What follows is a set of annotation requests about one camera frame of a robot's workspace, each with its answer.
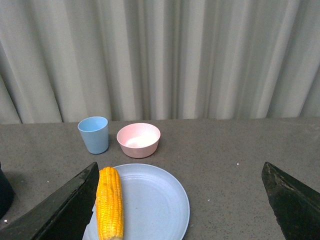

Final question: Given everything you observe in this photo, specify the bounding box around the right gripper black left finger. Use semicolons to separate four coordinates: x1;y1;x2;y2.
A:
0;162;100;240

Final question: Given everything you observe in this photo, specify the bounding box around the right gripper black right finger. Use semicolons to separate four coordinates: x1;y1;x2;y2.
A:
261;162;320;240

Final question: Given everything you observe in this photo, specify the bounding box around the yellow corn cob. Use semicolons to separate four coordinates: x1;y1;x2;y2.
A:
95;167;124;240

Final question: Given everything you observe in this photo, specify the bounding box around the black cooking pot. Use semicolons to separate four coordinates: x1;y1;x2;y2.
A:
0;169;15;219

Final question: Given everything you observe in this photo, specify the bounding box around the light blue cup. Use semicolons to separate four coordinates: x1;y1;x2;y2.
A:
77;116;109;155

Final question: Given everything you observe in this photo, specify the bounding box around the light blue plate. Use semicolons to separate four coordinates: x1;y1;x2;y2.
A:
81;163;191;240

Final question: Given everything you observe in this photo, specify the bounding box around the pink bowl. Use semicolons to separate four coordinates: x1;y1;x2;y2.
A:
116;123;161;159

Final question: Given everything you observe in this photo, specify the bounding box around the grey pleated curtain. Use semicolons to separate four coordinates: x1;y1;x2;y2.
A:
0;0;320;124

